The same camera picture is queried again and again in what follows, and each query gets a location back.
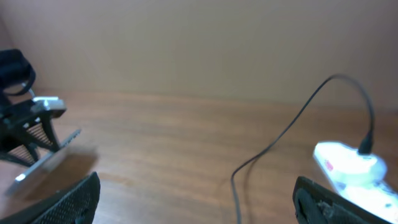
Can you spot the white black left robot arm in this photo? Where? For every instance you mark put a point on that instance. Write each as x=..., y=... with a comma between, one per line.
x=17, y=78

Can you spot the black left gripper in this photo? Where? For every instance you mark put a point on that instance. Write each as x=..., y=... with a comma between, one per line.
x=28, y=125

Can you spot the white power strip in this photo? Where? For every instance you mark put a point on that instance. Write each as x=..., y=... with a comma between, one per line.
x=378, y=198

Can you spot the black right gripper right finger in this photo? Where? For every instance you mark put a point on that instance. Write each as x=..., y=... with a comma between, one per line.
x=315, y=204

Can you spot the blue Galaxy smartphone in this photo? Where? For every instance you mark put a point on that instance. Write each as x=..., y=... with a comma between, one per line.
x=33, y=176

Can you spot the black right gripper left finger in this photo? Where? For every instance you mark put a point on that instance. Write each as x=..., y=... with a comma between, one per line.
x=74, y=205

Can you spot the white USB charger plug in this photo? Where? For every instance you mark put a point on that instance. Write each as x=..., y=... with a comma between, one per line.
x=342, y=163

